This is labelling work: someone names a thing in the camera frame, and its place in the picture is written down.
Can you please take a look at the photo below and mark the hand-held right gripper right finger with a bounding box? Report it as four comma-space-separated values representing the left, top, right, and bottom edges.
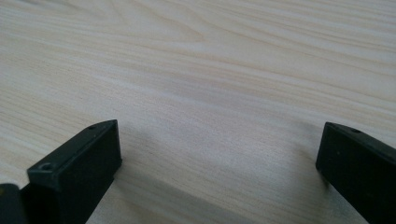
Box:
315, 121, 396, 224

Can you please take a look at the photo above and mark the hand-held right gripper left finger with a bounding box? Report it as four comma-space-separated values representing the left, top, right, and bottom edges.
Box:
20, 119, 123, 224

